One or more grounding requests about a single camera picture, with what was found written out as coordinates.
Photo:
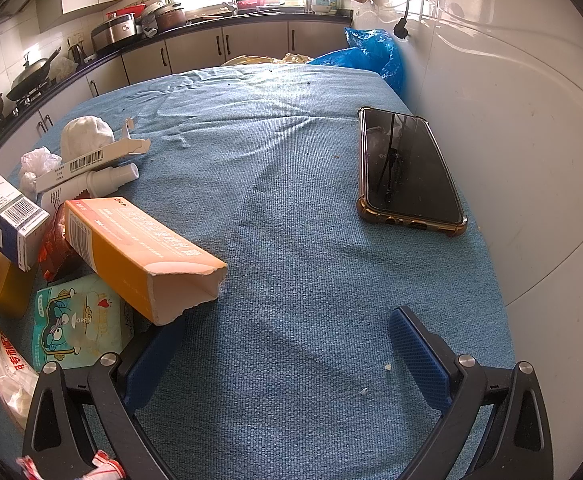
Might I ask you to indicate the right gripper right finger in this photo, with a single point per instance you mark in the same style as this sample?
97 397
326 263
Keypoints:
516 443

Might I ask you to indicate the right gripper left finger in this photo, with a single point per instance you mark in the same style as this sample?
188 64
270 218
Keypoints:
58 437

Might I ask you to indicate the green tissue pack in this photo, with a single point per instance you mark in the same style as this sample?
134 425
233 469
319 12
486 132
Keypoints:
78 321

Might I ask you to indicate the red snack packet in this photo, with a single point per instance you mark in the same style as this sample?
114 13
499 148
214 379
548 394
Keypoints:
57 258

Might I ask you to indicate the orange white long carton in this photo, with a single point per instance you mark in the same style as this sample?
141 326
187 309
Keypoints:
155 270

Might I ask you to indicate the blue white medicine box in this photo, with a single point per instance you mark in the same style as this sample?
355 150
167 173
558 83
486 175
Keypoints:
22 226

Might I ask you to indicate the white spray bottle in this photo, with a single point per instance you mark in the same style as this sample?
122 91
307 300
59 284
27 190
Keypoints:
97 184

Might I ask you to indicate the white plastic wrap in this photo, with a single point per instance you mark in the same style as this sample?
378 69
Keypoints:
32 165

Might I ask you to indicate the long white barcode box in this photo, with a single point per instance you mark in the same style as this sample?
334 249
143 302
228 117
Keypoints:
96 159

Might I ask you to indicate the white knitted glove ball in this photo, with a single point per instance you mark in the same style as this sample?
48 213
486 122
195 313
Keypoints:
83 135

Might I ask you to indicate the lower kitchen cabinets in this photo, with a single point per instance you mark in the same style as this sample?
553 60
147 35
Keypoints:
204 44

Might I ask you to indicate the blue table cloth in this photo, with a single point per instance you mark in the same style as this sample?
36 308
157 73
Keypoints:
290 373

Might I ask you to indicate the black smartphone amber case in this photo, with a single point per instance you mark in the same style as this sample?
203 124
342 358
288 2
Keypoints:
403 178

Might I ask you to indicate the black wok with lid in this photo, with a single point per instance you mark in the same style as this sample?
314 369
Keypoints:
32 76

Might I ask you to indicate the silver rice cooker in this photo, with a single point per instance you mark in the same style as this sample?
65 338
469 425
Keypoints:
114 31

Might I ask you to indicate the blue plastic bag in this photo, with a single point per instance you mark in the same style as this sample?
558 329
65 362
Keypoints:
373 50

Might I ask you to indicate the brown pot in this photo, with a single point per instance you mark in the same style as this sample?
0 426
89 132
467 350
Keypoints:
158 18

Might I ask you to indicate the yellow plastic bag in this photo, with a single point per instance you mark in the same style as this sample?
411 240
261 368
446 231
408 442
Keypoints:
288 58

